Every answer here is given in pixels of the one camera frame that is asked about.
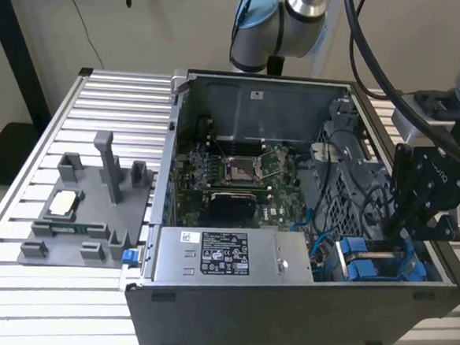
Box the hard disk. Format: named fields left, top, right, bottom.
left=334, top=232, right=428, bottom=274

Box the grey metal disk bay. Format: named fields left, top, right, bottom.
left=299, top=95, right=402, bottom=247

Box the metal socket cover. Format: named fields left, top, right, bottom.
left=258, top=147, right=288, bottom=180

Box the green motherboard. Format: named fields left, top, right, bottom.
left=169, top=135, right=314, bottom=235

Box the CPU socket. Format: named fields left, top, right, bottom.
left=221, top=154, right=264, bottom=188

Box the black graphics card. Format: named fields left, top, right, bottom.
left=207, top=189, right=259, bottom=227

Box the silver power supply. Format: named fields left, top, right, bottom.
left=151, top=221, right=317, bottom=295

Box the black open PC case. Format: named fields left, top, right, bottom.
left=117, top=65, right=460, bottom=345

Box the thin locking lever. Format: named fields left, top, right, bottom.
left=210, top=134, right=230, bottom=158

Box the blue case latch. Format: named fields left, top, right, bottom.
left=121, top=247, right=139, bottom=268

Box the grey parts rack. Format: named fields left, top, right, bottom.
left=17, top=124, right=163, bottom=274

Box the green RAM stick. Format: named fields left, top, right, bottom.
left=50, top=221, right=103, bottom=236

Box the silver CPU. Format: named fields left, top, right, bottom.
left=48, top=189, right=82, bottom=217

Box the black monitor stand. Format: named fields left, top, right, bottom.
left=0, top=0, right=61, bottom=189

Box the silver wrist camera block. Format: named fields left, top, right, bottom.
left=389, top=87, right=458, bottom=147

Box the long black wire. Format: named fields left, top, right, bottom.
left=312, top=127, right=362, bottom=239

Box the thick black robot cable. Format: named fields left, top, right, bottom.
left=331, top=0, right=460, bottom=170

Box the blue data wire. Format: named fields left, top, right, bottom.
left=289, top=206, right=341, bottom=264

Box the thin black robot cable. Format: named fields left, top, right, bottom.
left=344, top=26, right=395, bottom=101

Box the black arm joint cable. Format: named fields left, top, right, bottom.
left=232, top=0, right=255, bottom=32

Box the thin black wall cable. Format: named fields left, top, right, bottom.
left=52, top=0, right=109, bottom=71

